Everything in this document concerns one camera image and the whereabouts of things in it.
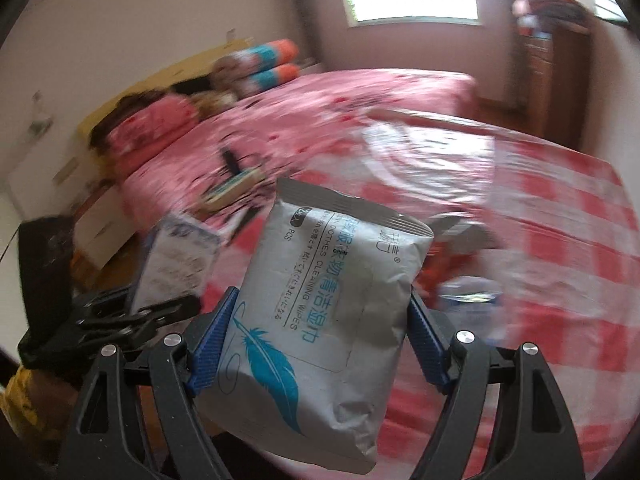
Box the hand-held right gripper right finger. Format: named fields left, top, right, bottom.
left=406, top=286, right=585, bottom=480

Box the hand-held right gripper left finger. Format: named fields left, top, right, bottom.
left=59, top=286, right=240, bottom=480

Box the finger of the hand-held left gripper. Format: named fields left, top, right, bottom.
left=80, top=317, right=193, bottom=356
left=74, top=294, right=202, bottom=330

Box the grey milk carton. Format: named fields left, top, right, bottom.
left=131, top=211, right=222, bottom=314

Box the white wet wipes pack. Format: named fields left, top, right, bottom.
left=197, top=176, right=435, bottom=477

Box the person's left forearm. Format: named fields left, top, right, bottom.
left=0, top=364, right=83, bottom=443

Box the red snack wrapper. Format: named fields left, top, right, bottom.
left=419, top=211, right=502, bottom=302

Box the white nightstand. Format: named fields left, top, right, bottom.
left=6, top=144, right=133, bottom=268

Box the white remote control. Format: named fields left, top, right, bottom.
left=199, top=169, right=267, bottom=212

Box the black charger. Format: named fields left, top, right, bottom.
left=219, top=146, right=243, bottom=177

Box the pink checkered plastic table cover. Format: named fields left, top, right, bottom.
left=220, top=106, right=640, bottom=463

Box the yellow wooden headboard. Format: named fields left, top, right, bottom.
left=76, top=36, right=253, bottom=147

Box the bed with pink sheet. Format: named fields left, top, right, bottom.
left=107, top=68, right=477, bottom=243

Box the orange teal rolled pillow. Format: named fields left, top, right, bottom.
left=249, top=62, right=304, bottom=95
left=234, top=36, right=302, bottom=75

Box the brown wooden cabinet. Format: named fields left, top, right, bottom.
left=520, top=24, right=597, bottom=152

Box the pile of folded blankets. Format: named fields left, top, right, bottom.
left=511, top=0, right=597, bottom=37

